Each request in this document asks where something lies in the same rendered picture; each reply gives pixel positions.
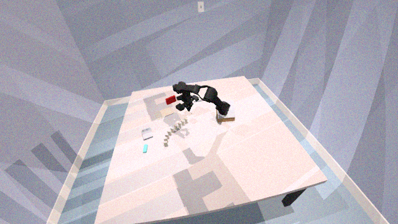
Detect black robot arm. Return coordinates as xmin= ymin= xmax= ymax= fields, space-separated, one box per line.
xmin=172 ymin=81 xmax=231 ymax=116

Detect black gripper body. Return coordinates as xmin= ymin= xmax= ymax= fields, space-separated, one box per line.
xmin=175 ymin=95 xmax=199 ymax=111

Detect red domino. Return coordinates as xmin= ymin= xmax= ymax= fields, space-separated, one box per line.
xmin=165 ymin=95 xmax=176 ymax=105

